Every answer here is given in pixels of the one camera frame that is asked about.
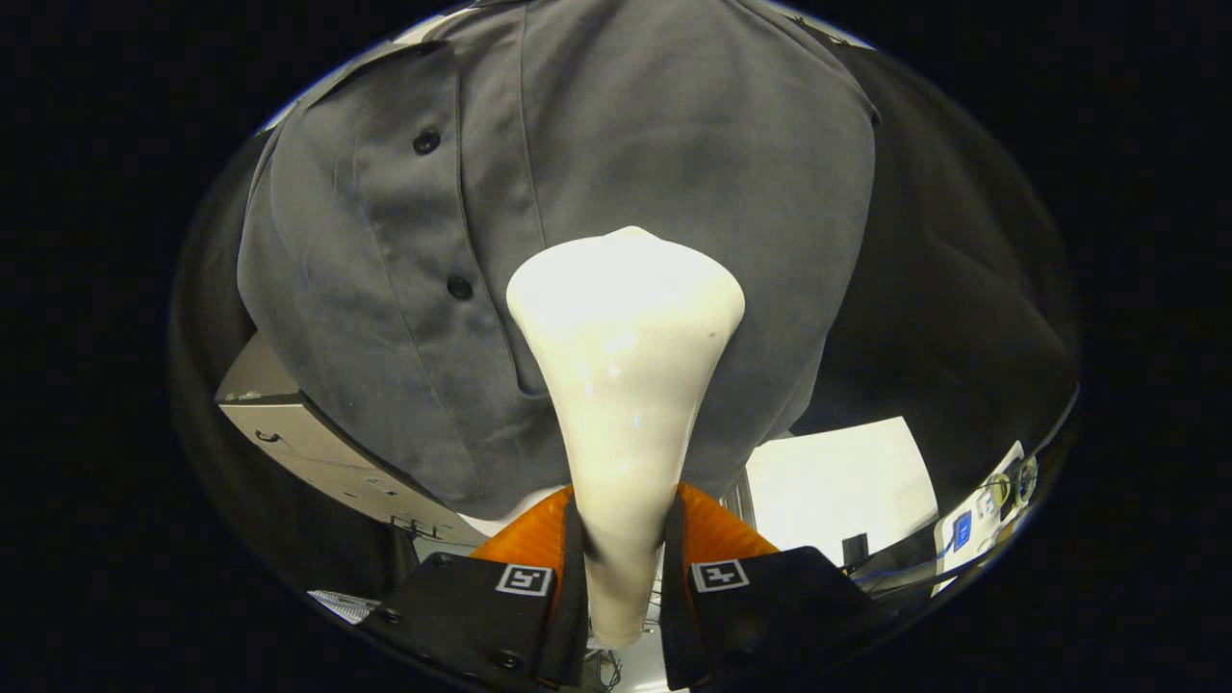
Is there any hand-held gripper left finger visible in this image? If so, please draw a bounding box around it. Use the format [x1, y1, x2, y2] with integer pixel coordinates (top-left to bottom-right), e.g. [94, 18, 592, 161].
[361, 484, 590, 692]

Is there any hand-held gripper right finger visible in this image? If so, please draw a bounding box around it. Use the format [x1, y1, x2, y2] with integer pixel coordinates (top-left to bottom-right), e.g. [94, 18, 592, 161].
[659, 481, 896, 692]

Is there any white garment steamer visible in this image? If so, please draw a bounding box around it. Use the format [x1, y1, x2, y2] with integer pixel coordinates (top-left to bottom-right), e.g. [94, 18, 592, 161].
[505, 226, 747, 649]

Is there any grey button-up shirt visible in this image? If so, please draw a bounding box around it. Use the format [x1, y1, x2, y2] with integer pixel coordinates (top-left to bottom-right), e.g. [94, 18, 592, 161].
[236, 0, 882, 521]

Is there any white table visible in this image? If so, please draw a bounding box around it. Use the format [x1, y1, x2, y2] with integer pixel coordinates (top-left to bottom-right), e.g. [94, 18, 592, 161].
[746, 416, 939, 569]

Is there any grey drawer cabinet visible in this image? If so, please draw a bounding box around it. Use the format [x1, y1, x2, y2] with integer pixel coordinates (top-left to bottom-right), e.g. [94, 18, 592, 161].
[214, 332, 492, 548]

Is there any white power strip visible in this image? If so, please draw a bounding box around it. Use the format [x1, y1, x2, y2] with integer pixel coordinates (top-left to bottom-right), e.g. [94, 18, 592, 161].
[934, 441, 1040, 580]

